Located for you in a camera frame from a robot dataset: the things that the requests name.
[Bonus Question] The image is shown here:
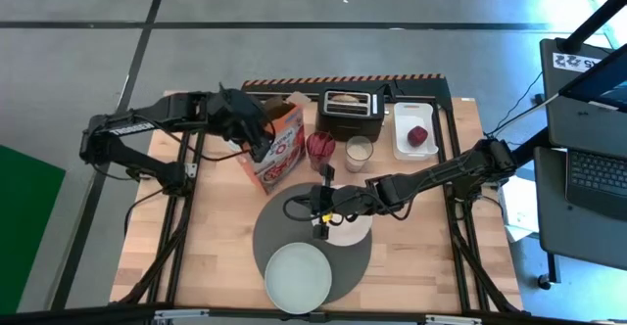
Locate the red apple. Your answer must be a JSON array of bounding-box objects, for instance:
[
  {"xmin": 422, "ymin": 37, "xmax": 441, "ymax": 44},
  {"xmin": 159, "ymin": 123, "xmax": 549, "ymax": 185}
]
[{"xmin": 406, "ymin": 124, "xmax": 429, "ymax": 149}]

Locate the pale green plate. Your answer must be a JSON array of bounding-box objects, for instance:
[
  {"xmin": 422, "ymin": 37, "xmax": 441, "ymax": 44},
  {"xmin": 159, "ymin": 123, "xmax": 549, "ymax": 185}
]
[{"xmin": 264, "ymin": 242, "xmax": 334, "ymax": 315}]

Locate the glass of milk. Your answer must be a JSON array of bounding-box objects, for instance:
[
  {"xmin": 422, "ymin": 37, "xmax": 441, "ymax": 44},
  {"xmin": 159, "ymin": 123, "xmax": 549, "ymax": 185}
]
[{"xmin": 344, "ymin": 134, "xmax": 375, "ymax": 174}]

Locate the black laptop cable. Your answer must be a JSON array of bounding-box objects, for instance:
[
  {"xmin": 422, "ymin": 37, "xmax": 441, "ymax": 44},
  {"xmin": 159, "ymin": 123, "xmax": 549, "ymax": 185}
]
[{"xmin": 483, "ymin": 71, "xmax": 560, "ymax": 139}]

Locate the black board with hazard stripes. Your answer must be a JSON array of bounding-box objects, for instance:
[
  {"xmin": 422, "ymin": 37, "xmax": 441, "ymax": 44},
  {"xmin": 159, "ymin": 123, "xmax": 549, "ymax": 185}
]
[{"xmin": 241, "ymin": 72, "xmax": 453, "ymax": 102}]

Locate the black table frame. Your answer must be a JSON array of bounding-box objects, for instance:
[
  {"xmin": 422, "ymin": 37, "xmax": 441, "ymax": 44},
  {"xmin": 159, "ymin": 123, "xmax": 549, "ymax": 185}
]
[{"xmin": 116, "ymin": 88, "xmax": 524, "ymax": 316}]

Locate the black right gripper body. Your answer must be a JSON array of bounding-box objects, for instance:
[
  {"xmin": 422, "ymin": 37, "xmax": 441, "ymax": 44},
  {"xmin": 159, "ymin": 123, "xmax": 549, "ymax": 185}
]
[{"xmin": 308, "ymin": 182, "xmax": 384, "ymax": 219}]

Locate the black aluminium crossbar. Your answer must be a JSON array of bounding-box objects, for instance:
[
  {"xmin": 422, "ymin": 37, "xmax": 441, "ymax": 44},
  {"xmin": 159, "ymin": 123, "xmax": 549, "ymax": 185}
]
[{"xmin": 0, "ymin": 303, "xmax": 627, "ymax": 325}]

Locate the white plastic tray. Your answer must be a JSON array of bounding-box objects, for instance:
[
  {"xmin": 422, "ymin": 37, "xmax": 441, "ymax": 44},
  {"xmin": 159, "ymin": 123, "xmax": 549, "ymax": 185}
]
[{"xmin": 392, "ymin": 101, "xmax": 439, "ymax": 163}]

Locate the grey equipment cart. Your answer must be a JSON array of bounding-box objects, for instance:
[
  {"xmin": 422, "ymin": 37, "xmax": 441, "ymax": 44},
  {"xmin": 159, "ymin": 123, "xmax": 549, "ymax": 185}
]
[{"xmin": 532, "ymin": 37, "xmax": 627, "ymax": 290}]

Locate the orange cereal box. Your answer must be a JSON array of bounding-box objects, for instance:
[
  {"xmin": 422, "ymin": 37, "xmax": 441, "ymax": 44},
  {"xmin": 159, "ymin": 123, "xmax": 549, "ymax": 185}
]
[{"xmin": 238, "ymin": 91, "xmax": 308, "ymax": 196}]

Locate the grey round woven placemat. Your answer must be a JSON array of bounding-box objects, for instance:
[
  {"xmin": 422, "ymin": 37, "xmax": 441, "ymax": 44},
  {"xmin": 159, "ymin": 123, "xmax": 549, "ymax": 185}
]
[{"xmin": 251, "ymin": 182, "xmax": 374, "ymax": 304}]

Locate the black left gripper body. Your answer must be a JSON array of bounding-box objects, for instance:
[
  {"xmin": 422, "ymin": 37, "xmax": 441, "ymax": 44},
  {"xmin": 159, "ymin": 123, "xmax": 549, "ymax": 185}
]
[{"xmin": 205, "ymin": 85, "xmax": 276, "ymax": 144}]

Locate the white paper box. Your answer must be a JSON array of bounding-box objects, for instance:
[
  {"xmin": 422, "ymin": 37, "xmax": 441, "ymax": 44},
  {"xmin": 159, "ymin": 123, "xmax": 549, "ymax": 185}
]
[{"xmin": 496, "ymin": 174, "xmax": 541, "ymax": 244}]

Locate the dark laptop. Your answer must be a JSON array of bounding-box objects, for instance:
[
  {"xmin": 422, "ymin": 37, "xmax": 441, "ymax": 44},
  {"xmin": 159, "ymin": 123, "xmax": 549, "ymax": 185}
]
[{"xmin": 557, "ymin": 43, "xmax": 627, "ymax": 220}]

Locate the black toaster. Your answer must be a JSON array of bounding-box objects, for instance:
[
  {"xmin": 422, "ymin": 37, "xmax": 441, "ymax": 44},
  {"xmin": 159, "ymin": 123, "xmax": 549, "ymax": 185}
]
[{"xmin": 314, "ymin": 89, "xmax": 386, "ymax": 143}]

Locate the white label sticker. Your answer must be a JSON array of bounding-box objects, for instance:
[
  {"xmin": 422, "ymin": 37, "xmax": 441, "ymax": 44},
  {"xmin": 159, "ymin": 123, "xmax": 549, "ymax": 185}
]
[{"xmin": 552, "ymin": 51, "xmax": 603, "ymax": 74}]

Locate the red plastic tumbler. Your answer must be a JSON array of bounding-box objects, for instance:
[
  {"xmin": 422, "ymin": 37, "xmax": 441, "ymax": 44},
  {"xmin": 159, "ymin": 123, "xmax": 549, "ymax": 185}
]
[{"xmin": 305, "ymin": 130, "xmax": 338, "ymax": 172}]

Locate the pale pink bowl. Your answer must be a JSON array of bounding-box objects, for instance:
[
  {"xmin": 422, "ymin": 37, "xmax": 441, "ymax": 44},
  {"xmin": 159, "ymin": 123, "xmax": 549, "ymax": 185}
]
[{"xmin": 313, "ymin": 183, "xmax": 375, "ymax": 248}]

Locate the green floor mat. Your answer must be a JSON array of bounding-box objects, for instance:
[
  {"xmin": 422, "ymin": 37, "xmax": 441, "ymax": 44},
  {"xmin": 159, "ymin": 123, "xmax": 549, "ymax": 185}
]
[{"xmin": 0, "ymin": 144, "xmax": 67, "ymax": 315}]

